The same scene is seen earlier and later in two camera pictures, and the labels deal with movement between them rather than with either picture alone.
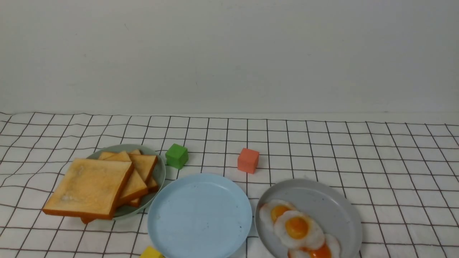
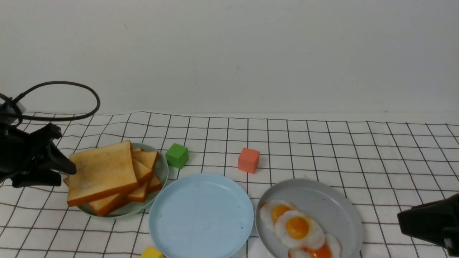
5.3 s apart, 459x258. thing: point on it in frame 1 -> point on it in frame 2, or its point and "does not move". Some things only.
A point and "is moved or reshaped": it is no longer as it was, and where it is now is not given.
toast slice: [135, 186] -> [104, 207]
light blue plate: [199, 215] does not move
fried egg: [330, 248] does not move
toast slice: [86, 188] is moved or reshaped
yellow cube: [150, 252] does not move
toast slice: [152, 186] -> [143, 175]
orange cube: [247, 160] does not move
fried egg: [294, 228] does not move
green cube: [177, 156] does not move
